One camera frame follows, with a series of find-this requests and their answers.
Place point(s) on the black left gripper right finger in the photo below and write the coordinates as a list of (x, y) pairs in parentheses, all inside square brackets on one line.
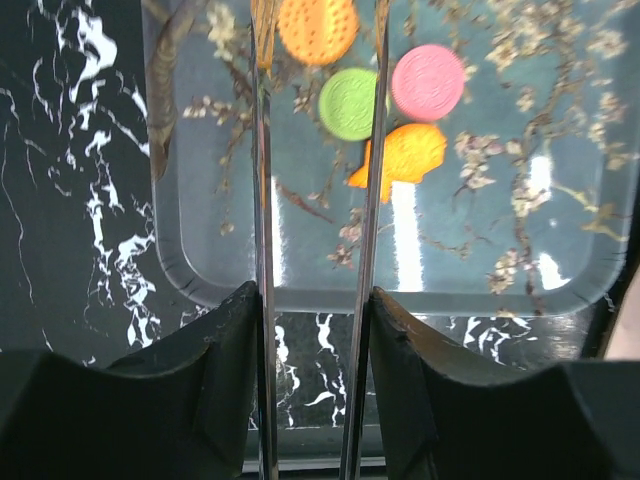
[(448, 413)]

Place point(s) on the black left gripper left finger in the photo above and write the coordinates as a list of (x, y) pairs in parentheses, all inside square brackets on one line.
[(177, 409)]

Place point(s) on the floral blossom serving tray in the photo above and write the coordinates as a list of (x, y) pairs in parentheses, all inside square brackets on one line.
[(529, 214)]

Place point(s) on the orange fish shaped cookie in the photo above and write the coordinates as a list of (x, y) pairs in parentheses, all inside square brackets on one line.
[(410, 152)]

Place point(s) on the green round cookie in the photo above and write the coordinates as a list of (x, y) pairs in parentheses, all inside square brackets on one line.
[(346, 104)]

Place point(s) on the pink round cookie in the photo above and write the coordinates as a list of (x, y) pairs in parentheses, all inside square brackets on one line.
[(427, 82)]

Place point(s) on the small orange round biscuit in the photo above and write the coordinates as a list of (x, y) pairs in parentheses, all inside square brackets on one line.
[(317, 32)]

